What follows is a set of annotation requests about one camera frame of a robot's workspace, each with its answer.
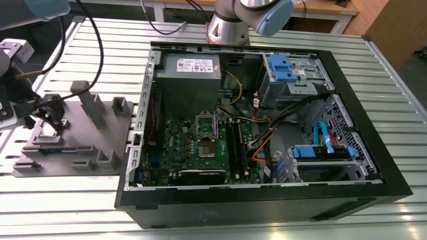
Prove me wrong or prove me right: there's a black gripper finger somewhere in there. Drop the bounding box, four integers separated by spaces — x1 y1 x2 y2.
24 106 53 129
32 96 69 136

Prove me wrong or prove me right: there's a silver CPU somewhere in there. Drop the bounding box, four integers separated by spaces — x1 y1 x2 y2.
38 123 62 139

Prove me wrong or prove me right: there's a metal socket cover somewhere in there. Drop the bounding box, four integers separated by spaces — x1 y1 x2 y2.
194 110 221 141

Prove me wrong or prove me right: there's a metal locking lever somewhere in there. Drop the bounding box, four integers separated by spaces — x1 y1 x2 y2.
215 109 222 141

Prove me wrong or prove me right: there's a CPU socket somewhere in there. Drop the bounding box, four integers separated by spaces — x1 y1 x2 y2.
197 140 219 160

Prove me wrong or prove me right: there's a grey plastic parts rack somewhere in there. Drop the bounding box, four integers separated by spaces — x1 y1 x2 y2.
11 80 141 178

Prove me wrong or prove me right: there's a RAM stick with blue label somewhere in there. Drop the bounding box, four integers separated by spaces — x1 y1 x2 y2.
39 147 79 155

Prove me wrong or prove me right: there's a green motherboard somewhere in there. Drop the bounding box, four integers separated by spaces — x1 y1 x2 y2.
139 117 269 187

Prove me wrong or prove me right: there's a grey power supply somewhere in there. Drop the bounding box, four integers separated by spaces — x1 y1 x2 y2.
154 53 223 121

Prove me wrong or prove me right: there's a black graphics card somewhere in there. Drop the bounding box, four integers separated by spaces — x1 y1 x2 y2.
169 168 229 186

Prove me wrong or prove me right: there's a black RAM slot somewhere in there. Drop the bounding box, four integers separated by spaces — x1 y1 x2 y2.
227 118 239 177

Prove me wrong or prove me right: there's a black RAM stick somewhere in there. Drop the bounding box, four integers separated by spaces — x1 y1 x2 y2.
235 119 250 175

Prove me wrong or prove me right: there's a black PC case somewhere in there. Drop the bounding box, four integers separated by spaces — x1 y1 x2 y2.
114 41 415 230

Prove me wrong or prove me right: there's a blue drive carrier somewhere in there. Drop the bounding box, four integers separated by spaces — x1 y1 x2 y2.
269 54 299 83

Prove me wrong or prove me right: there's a metal drive cage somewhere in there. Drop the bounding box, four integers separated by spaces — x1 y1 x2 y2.
259 51 337 109

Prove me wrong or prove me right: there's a blue disk carrier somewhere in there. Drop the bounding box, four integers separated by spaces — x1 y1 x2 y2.
291 146 357 161

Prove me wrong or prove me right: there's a metal disk bay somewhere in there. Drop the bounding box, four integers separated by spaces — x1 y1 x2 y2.
286 144 366 184

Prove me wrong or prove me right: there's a wooden desk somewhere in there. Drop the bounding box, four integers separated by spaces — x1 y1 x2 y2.
290 0 361 35

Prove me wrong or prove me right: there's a brown wooden cabinet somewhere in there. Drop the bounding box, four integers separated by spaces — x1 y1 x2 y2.
343 0 427 71

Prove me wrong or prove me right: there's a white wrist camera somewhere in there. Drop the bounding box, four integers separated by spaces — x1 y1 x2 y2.
0 99 19 131
0 38 36 64

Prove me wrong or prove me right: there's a black camera cable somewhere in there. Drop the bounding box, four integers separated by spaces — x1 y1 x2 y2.
15 0 105 117
15 14 67 79

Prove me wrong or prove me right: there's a white metal desk frame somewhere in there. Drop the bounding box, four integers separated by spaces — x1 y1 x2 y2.
69 0 215 23

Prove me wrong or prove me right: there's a yellow wire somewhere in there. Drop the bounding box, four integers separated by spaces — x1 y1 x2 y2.
217 69 245 109

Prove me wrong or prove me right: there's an orange wire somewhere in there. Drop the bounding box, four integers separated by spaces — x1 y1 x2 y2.
250 141 269 164

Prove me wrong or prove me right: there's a black wire bundle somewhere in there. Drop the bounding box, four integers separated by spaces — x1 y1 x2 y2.
249 93 333 151

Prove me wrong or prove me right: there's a pale blue plastic bracket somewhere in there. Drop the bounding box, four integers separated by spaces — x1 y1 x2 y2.
271 153 291 185

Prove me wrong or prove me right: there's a blue data wire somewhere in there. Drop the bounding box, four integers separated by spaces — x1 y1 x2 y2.
313 120 335 154

